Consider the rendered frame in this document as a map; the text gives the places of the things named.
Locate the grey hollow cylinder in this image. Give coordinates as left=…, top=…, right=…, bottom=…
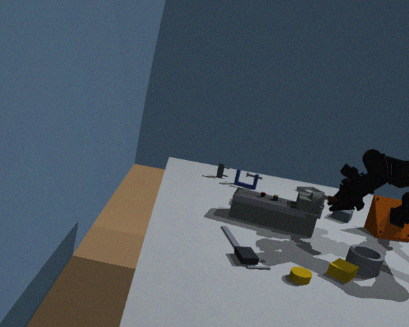
left=345, top=245, right=385, bottom=278

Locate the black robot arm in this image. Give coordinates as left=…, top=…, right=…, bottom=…
left=340, top=149, right=409, bottom=228

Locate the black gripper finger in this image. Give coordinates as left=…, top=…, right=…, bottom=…
left=327, top=183, right=345, bottom=206
left=329, top=191, right=355, bottom=212

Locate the yellow block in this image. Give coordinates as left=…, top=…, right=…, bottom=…
left=327, top=258, right=359, bottom=283

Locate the blue c-clamp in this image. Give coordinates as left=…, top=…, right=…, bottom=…
left=234, top=169, right=262, bottom=190

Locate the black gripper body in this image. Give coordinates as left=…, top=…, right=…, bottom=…
left=341, top=173, right=376, bottom=211

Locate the yellow short cylinder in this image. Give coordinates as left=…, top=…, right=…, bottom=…
left=289, top=267, right=312, bottom=285

